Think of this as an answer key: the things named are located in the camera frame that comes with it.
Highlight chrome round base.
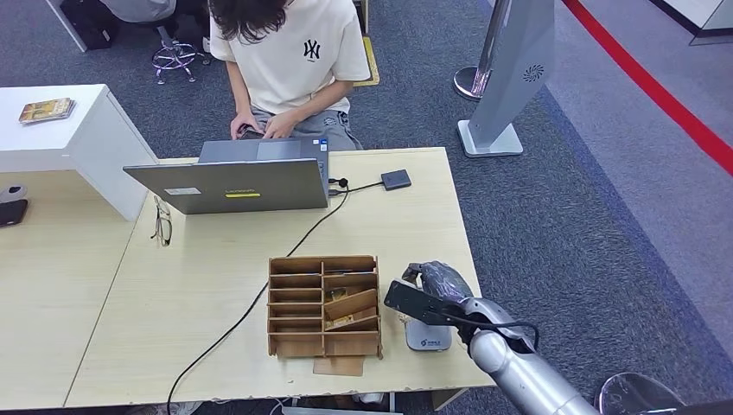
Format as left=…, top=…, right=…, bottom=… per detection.
left=593, top=371, right=686, bottom=415

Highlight white glass platform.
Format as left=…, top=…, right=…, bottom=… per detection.
left=649, top=0, right=733, bottom=46

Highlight white cabinet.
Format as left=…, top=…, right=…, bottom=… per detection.
left=0, top=84, right=158, bottom=223

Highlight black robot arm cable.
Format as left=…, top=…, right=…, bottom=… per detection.
left=441, top=311, right=540, bottom=352

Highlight chrome chair base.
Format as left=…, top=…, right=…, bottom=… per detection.
left=150, top=25, right=210, bottom=86

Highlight black hub cable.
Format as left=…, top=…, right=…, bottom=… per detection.
left=328, top=181, right=384, bottom=197

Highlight eyeglasses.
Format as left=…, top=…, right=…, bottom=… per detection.
left=150, top=195, right=173, bottom=248

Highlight red floor tape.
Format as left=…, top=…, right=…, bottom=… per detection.
left=561, top=0, right=733, bottom=177

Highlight person in grey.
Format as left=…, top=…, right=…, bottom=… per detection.
left=98, top=0, right=177, bottom=24

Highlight brown cardboard piece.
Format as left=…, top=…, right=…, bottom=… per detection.
left=313, top=357, right=366, bottom=378

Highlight person's right hand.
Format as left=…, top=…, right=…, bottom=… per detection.
left=230, top=112, right=265, bottom=142

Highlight black phone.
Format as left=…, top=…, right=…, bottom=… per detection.
left=0, top=199, right=28, bottom=229

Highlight white card reader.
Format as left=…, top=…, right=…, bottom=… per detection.
left=404, top=317, right=454, bottom=353

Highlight chrome stanchion post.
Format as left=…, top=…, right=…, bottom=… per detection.
left=452, top=0, right=511, bottom=101

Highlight stack of printed cards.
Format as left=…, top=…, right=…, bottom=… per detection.
left=16, top=97, right=76, bottom=126

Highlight black laptop power cable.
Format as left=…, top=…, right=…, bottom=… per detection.
left=166, top=177, right=350, bottom=415

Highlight grey laptop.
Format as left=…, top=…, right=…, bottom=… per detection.
left=121, top=136, right=332, bottom=216

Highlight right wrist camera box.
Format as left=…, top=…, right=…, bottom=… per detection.
left=383, top=279, right=468, bottom=328

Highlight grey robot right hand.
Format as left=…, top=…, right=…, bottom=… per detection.
left=400, top=260, right=475, bottom=304

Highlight black bag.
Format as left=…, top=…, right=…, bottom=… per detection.
left=57, top=0, right=119, bottom=52

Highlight person's left hand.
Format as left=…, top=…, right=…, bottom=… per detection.
left=264, top=112, right=299, bottom=140

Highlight black USB hub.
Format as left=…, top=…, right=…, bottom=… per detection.
left=380, top=169, right=413, bottom=192

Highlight wooden card organizer box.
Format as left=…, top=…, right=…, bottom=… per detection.
left=266, top=254, right=384, bottom=361

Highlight yellow floor tape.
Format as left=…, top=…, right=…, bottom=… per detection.
left=353, top=35, right=381, bottom=88

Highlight silver kiosk stand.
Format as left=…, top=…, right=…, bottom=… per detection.
left=456, top=0, right=556, bottom=158

